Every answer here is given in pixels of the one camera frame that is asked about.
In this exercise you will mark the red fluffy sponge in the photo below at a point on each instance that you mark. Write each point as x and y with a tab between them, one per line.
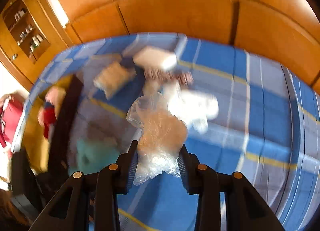
49	118

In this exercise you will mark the white knitted socks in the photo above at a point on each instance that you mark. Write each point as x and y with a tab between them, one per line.
192	107

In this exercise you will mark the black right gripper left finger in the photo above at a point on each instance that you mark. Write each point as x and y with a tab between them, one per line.
69	207

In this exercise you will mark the pink towel blue band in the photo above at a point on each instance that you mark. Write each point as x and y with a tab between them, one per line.
54	98

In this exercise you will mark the wooden door with shelves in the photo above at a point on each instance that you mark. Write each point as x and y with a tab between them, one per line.
30	29

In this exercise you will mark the blue plaid bed cover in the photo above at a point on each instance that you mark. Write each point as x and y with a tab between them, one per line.
267	126

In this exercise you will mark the wooden wardrobe wall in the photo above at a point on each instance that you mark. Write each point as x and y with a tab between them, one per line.
286	31

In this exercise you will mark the brown patterned scrunchie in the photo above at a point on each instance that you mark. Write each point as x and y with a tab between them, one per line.
183	78

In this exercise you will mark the blue plush bear pink dress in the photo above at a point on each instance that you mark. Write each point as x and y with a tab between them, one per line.
93	155

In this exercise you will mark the clear plastic bag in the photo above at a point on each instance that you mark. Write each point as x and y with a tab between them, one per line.
162	137

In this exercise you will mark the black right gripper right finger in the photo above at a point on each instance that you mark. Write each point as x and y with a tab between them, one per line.
245	208

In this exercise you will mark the gold shallow box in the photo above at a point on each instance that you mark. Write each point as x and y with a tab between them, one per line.
48	157

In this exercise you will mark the round metal door knob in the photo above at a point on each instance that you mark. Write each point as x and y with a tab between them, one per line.
14	56

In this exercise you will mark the red bag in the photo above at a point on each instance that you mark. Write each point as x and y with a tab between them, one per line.
12	107

